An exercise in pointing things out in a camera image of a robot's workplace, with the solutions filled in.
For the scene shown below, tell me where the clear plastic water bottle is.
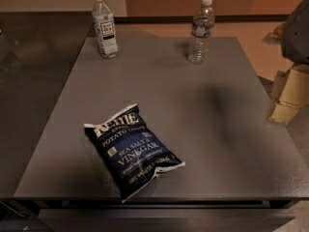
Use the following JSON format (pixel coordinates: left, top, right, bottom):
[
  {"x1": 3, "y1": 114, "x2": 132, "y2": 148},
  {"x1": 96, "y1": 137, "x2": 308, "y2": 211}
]
[{"x1": 187, "y1": 0, "x2": 215, "y2": 64}]

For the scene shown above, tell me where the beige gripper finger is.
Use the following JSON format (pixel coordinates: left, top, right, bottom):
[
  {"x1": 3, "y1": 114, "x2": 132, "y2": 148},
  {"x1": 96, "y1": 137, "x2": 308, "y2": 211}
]
[{"x1": 267, "y1": 63, "x2": 309, "y2": 124}]

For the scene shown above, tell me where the white label tea bottle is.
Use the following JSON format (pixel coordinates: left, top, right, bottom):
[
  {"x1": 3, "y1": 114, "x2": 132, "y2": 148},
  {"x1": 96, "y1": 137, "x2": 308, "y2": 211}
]
[{"x1": 92, "y1": 0, "x2": 119, "y2": 59}]

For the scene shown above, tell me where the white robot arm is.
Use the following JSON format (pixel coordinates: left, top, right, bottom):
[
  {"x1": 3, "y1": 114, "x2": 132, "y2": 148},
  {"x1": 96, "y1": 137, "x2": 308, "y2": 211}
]
[{"x1": 267, "y1": 0, "x2": 309, "y2": 124}]

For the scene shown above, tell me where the blue kettle chip bag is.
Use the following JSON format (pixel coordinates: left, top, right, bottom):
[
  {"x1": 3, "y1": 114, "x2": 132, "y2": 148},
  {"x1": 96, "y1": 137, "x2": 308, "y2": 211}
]
[{"x1": 84, "y1": 103, "x2": 185, "y2": 203}]

